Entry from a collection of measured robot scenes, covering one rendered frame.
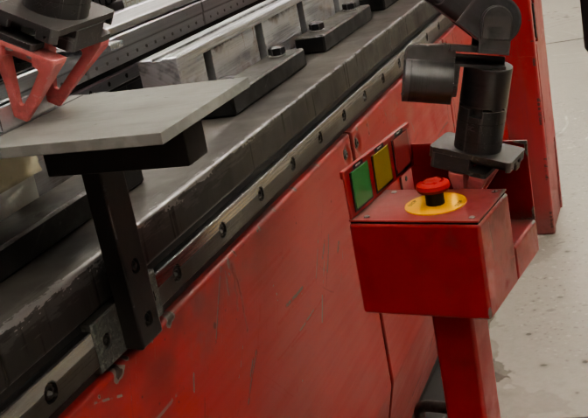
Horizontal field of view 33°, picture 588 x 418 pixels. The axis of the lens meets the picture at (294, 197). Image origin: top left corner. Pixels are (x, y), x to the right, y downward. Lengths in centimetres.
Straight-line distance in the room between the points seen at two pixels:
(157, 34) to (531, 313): 129
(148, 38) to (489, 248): 89
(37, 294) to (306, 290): 59
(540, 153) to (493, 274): 193
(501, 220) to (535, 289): 163
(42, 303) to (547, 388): 162
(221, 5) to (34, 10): 125
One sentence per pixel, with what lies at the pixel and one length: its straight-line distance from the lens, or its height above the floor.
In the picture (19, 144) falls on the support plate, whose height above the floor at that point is 100.
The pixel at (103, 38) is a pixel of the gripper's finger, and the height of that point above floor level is 106.
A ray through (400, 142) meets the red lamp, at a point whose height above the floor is 82.
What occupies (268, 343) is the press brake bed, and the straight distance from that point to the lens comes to 126.
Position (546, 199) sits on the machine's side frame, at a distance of 311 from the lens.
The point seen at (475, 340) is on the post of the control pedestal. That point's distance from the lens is 126.
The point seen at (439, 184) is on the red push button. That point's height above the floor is 81.
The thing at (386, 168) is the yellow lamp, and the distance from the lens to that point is 124.
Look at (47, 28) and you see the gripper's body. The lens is 85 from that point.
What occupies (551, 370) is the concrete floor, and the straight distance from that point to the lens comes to 239.
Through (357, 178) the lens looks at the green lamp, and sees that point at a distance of 117.
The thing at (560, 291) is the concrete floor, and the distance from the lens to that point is 277.
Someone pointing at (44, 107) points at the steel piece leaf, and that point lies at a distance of 96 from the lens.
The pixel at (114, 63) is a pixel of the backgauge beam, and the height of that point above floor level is 93.
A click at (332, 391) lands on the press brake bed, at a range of 148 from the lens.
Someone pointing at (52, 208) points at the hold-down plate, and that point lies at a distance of 100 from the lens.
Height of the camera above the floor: 117
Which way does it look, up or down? 18 degrees down
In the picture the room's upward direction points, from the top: 11 degrees counter-clockwise
